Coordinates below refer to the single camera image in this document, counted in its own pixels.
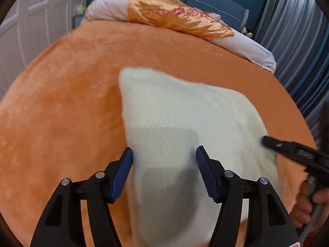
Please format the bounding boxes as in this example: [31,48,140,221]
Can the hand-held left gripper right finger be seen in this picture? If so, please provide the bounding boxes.
[195,145,300,247]

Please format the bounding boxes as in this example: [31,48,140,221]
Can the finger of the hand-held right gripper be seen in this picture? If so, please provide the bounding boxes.
[262,134,320,163]

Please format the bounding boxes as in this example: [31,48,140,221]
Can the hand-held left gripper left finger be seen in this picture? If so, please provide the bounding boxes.
[30,147,134,247]

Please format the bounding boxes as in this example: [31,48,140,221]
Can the cream knitted sweater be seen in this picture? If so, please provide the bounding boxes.
[119,67,284,247]

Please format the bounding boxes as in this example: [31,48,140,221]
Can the grey-blue curtain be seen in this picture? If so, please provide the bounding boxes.
[253,0,329,144]

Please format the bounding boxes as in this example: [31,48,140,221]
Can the white wardrobe doors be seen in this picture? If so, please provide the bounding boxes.
[0,0,89,98]

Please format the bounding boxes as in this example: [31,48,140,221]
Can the orange fleece blanket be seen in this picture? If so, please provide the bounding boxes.
[0,21,317,247]

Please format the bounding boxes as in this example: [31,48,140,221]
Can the white long pillow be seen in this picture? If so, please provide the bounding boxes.
[85,0,277,72]

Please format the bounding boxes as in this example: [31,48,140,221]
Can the blue nightstand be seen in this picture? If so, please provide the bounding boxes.
[72,14,85,29]

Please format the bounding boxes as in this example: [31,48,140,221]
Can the person's right hand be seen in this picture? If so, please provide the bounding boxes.
[292,179,329,228]

